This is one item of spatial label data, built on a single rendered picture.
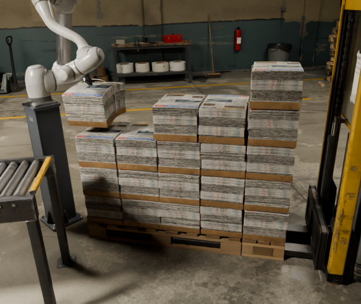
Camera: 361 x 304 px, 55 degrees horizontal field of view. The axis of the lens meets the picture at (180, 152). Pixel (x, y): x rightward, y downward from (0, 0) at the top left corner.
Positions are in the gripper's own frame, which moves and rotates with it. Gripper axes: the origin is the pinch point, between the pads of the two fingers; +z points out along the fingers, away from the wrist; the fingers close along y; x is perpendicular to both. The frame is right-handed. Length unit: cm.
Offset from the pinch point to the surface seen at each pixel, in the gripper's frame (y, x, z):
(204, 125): 31, 80, -17
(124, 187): 80, 23, -13
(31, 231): 71, 5, -93
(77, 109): 24.9, -5.5, -17.2
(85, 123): 35.0, -1.6, -15.4
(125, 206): 96, 23, -11
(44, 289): 108, 6, -90
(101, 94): 14.3, 12.0, -16.7
